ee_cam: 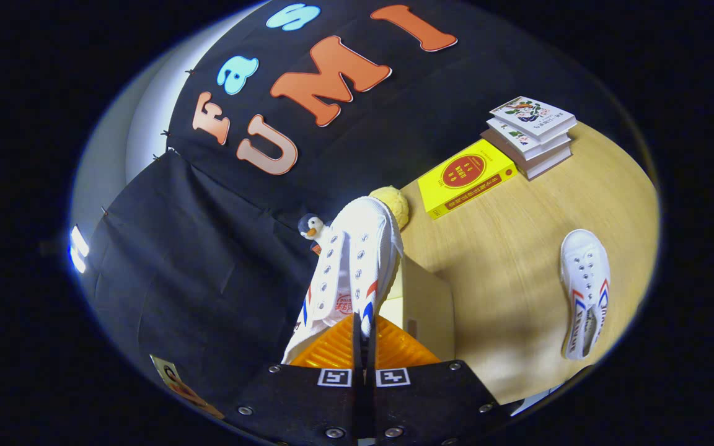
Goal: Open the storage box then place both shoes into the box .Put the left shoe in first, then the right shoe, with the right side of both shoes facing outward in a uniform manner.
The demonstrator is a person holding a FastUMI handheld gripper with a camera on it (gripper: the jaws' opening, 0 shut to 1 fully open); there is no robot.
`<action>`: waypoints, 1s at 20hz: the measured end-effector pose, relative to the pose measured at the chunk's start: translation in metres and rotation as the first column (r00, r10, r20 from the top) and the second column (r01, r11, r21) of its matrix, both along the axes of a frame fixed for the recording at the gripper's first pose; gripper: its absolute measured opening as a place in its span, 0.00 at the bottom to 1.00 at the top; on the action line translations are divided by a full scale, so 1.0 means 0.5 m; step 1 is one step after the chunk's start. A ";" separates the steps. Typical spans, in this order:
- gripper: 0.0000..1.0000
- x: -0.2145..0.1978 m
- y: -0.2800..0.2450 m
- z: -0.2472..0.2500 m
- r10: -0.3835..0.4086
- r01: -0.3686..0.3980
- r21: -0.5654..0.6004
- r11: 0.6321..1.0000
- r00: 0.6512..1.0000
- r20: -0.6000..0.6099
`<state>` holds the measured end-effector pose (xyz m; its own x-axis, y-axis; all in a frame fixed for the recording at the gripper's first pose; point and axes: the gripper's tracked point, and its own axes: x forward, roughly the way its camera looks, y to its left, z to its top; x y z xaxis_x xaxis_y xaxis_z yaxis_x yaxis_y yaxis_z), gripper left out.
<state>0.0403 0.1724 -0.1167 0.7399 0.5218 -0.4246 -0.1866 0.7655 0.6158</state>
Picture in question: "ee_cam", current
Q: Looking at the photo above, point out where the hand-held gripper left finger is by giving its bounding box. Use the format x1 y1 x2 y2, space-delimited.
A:
224 313 368 446

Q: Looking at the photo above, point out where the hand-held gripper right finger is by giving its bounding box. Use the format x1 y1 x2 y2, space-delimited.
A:
366 315 509 446

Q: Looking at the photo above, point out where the beige fabric storage box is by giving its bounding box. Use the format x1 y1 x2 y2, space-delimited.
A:
388 257 456 361

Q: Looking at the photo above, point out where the white shoe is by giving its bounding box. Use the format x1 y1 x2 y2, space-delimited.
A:
281 196 405 365
559 229 612 361

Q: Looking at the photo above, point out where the penguin plush toy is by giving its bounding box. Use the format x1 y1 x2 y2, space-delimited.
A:
297 213 333 256

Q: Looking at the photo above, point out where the yellow plush ball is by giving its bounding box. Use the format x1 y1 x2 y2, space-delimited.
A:
369 186 410 231

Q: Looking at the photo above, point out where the yellow book with red circle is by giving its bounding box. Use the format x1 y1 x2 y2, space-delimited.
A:
417 138 518 221

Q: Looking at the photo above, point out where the bright light fixture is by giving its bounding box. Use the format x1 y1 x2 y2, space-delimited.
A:
69 225 90 274

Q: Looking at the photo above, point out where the white floral cover book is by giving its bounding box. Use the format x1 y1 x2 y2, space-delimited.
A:
489 96 578 142

